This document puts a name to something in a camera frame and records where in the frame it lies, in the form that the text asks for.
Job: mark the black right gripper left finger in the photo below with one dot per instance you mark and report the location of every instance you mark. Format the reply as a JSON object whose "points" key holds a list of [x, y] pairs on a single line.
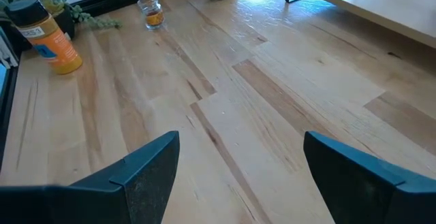
{"points": [[102, 203]]}

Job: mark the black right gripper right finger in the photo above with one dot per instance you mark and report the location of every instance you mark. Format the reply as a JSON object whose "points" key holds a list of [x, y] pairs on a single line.
{"points": [[374, 203]]}

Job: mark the orange spice jar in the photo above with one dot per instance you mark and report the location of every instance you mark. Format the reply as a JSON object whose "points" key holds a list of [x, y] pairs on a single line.
{"points": [[51, 43]]}

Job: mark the small glass jar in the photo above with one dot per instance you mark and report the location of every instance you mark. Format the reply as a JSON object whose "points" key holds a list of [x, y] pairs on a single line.
{"points": [[151, 16]]}

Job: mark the small potted succulent plant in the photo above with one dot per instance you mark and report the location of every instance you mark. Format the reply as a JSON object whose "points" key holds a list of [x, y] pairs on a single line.
{"points": [[85, 19]]}

